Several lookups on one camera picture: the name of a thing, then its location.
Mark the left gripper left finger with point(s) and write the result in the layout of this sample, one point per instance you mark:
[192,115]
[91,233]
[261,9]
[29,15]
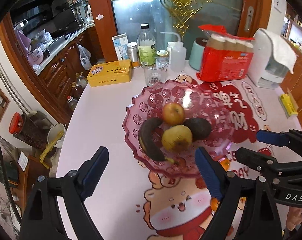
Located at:
[42,218]

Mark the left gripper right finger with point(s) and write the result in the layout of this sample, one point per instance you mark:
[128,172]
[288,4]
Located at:
[260,218]

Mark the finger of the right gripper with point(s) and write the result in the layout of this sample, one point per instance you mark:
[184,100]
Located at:
[292,139]
[267,165]

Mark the hand holding right gripper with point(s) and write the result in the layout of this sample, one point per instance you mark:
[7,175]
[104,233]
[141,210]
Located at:
[294,218]

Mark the yellow tissue pack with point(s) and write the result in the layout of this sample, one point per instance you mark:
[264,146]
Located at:
[288,106]

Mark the white water dispenser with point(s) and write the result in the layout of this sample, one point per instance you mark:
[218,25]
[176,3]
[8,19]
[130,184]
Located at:
[264,71]

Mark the dark avocado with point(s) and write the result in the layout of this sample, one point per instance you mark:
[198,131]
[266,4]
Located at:
[199,127]

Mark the white cloth on dispenser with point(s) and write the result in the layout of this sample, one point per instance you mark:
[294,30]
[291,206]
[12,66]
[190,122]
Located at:
[282,51]

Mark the printed pink tablecloth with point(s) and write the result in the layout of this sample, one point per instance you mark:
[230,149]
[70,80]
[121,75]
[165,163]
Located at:
[138,198]

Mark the yellow pear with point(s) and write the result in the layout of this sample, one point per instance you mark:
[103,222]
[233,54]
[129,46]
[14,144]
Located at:
[177,138]

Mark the red yellow apple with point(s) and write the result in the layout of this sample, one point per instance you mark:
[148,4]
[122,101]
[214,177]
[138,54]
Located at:
[173,114]

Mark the red drink multipack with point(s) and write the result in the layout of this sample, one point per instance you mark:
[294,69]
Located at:
[226,57]

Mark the blackened banana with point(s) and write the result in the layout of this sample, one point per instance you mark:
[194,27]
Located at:
[146,140]

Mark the teal canister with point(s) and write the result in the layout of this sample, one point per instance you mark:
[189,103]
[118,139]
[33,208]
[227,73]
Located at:
[197,52]

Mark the pink glass fruit plate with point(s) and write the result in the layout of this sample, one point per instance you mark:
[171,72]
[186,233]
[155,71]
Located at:
[197,103]

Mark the white squeeze bottle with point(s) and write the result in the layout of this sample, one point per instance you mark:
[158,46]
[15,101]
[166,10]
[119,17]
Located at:
[177,53]

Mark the clear glass cup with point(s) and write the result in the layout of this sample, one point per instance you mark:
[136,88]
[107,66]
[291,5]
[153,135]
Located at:
[156,72]

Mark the small glass jar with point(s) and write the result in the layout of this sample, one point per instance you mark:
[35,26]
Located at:
[162,58]

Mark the yellow tin box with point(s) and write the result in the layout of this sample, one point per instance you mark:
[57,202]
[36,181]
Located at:
[110,73]

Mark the clear bottle black cap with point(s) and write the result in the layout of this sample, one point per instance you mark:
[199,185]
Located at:
[146,45]

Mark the silver orange tin can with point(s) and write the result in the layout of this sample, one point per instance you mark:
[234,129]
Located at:
[133,53]

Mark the white blue paper box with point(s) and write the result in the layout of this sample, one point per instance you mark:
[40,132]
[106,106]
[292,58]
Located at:
[120,44]

